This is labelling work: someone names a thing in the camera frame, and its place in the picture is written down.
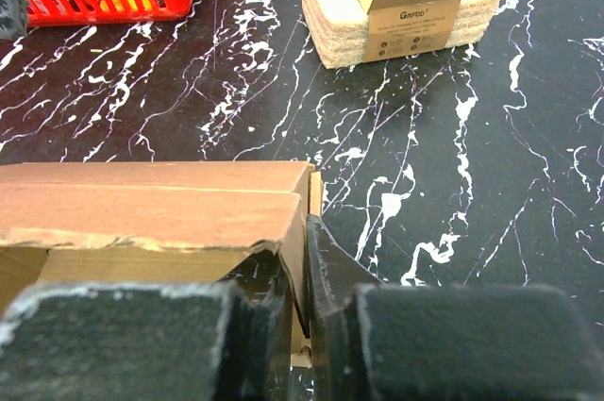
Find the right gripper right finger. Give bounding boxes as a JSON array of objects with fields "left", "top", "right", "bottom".
[{"left": 304, "top": 213, "right": 383, "bottom": 341}]

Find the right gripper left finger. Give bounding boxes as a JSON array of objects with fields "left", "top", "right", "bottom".
[{"left": 219, "top": 250, "right": 292, "bottom": 314}]

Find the brown cardboard box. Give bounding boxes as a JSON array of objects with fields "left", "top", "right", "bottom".
[{"left": 1, "top": 161, "right": 323, "bottom": 367}]

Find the kitchen scouring pads pack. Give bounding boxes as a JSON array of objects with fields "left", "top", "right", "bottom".
[{"left": 302, "top": 0, "right": 500, "bottom": 69}]

